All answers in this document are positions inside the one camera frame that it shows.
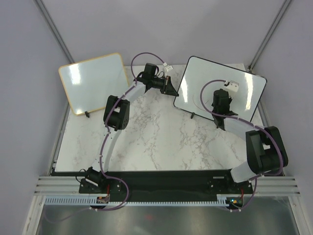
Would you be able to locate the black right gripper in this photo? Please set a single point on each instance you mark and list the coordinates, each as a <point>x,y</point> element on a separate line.
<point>230,100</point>

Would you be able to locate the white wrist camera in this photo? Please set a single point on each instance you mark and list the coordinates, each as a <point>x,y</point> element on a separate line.
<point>167,67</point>
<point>231,87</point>

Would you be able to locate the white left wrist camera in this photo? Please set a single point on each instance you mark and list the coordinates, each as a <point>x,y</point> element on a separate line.
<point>167,67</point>

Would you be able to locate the white slotted cable duct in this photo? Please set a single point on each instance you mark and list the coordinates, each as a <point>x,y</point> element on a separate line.
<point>96,201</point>

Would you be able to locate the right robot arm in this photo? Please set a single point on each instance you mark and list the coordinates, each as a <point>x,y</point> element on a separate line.
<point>265,151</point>

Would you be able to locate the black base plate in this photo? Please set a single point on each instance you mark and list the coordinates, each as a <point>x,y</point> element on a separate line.
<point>168,196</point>

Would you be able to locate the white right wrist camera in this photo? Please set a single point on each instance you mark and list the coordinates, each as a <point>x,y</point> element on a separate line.
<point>231,87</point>

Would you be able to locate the black-framed whiteboard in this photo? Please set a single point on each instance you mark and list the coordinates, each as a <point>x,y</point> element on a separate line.
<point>199,71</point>

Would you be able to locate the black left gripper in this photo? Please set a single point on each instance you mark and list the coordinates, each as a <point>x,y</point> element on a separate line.
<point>167,85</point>

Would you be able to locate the wood-framed whiteboard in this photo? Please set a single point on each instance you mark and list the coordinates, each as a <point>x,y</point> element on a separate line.
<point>89,83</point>

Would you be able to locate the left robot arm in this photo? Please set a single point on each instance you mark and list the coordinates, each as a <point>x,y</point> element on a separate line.
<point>116,118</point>

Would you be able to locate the aluminium rail frame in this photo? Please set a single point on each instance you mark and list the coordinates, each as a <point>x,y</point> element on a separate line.
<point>265,186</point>

